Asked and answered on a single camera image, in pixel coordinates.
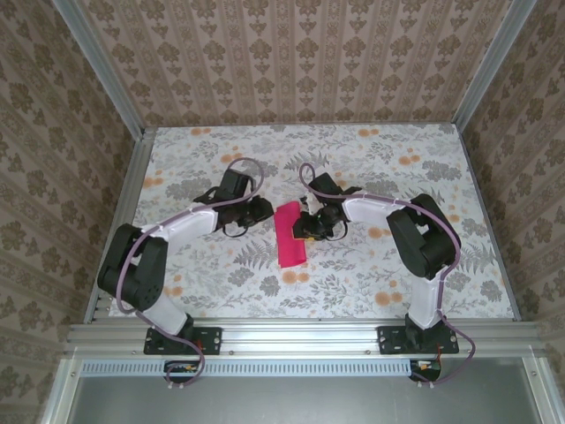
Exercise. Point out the left aluminium corner post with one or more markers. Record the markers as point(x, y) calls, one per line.
point(101, 70)

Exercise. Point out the left aluminium side rail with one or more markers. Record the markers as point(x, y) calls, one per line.
point(131, 185)

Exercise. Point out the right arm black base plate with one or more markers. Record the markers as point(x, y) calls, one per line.
point(390, 340)

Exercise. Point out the right aluminium side rail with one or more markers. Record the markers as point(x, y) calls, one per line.
point(490, 221)

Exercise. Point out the floral table cover sheet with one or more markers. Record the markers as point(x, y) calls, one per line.
point(353, 146)

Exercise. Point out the right aluminium corner post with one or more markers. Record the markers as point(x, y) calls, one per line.
point(490, 66)

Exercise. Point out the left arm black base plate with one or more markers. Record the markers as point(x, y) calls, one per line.
point(212, 340)

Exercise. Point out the aluminium side rail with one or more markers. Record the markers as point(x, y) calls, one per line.
point(131, 185)
point(490, 221)

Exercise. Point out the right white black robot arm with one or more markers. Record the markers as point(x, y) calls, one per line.
point(424, 247)

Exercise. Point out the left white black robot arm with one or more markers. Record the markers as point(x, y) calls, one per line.
point(141, 274)

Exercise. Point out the pink paper sheet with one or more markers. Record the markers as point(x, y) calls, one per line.
point(287, 240)

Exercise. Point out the aluminium cross rail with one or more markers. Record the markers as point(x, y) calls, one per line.
point(300, 335)

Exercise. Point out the grey metal panel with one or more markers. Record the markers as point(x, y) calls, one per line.
point(309, 402)

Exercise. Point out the aluminium corner post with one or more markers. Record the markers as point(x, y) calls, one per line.
point(490, 66)
point(101, 70)

